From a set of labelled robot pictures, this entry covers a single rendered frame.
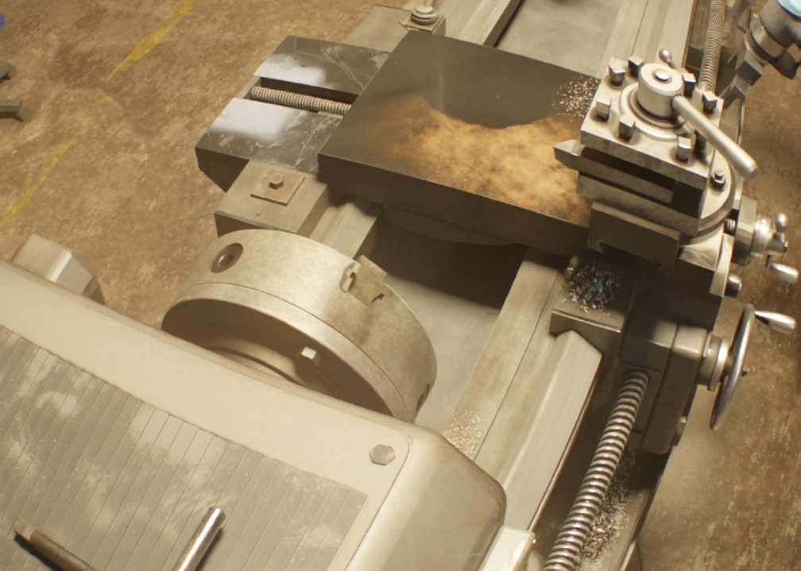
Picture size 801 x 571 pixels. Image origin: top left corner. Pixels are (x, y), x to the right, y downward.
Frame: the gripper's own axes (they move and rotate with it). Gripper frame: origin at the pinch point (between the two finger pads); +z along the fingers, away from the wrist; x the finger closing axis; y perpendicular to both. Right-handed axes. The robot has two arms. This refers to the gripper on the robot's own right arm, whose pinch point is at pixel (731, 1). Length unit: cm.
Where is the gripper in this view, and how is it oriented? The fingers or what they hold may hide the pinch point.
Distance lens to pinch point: 226.2
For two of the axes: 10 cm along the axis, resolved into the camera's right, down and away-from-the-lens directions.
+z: -3.9, 6.4, 6.7
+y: 9.0, 4.0, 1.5
